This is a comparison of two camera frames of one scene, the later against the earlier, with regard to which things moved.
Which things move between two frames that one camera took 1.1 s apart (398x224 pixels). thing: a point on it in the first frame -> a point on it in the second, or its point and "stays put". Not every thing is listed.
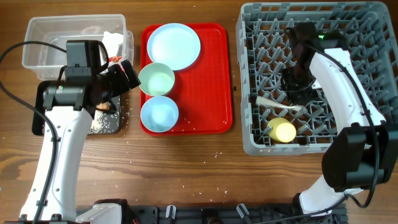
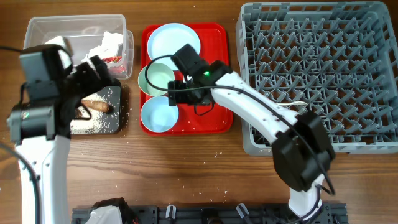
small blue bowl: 159,114 stays put
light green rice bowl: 156,79 stays put
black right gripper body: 296,82 -> 188,97
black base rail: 227,214 stays put
